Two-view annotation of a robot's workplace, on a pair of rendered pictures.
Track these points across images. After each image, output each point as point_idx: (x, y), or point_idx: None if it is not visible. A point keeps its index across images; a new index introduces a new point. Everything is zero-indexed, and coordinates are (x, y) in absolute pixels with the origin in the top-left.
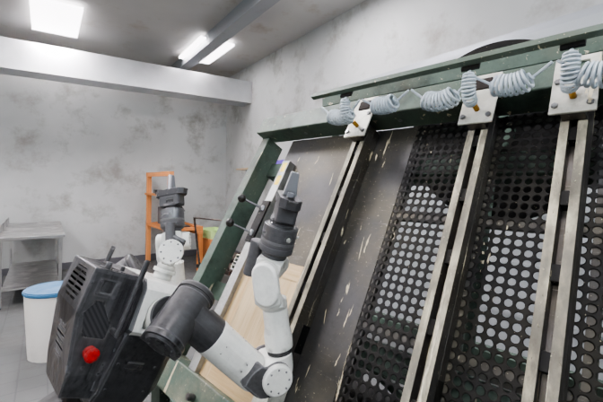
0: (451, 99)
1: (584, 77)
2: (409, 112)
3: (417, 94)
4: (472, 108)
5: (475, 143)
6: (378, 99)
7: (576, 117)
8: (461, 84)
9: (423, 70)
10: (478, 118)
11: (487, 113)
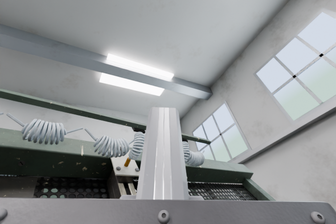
0: (116, 150)
1: (192, 157)
2: (47, 155)
3: (92, 135)
4: (121, 163)
5: (127, 194)
6: (44, 121)
7: None
8: (137, 139)
9: (109, 116)
10: (131, 172)
11: (137, 169)
